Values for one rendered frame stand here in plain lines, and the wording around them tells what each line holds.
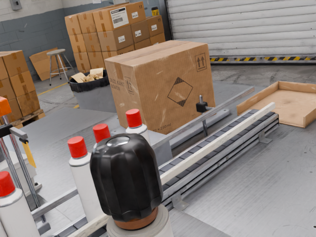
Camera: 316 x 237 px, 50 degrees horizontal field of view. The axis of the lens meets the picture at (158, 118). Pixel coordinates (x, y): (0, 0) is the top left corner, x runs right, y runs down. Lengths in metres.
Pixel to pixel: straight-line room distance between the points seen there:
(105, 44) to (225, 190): 3.74
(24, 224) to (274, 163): 0.65
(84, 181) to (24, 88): 3.71
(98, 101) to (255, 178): 2.51
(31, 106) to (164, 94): 3.42
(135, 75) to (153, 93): 0.09
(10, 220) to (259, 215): 0.51
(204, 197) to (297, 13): 4.05
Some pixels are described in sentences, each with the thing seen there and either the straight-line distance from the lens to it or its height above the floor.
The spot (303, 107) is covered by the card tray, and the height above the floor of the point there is 0.83.
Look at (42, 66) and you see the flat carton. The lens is 7.03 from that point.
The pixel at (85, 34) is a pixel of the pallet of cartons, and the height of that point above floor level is 0.88.
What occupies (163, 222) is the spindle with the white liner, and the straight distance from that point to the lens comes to 0.45.
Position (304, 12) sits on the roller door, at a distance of 4.74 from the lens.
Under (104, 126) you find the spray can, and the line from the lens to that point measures 0.73.
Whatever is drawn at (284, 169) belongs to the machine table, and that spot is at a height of 0.83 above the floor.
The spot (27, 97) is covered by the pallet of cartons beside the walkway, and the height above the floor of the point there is 0.35.
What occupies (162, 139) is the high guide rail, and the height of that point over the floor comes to 0.96.
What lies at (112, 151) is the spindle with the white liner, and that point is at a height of 1.18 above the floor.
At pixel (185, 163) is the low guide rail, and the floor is 0.91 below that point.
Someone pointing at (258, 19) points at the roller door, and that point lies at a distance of 4.94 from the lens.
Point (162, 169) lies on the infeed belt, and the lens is 0.92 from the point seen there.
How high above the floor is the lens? 1.34
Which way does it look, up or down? 22 degrees down
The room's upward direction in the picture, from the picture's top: 11 degrees counter-clockwise
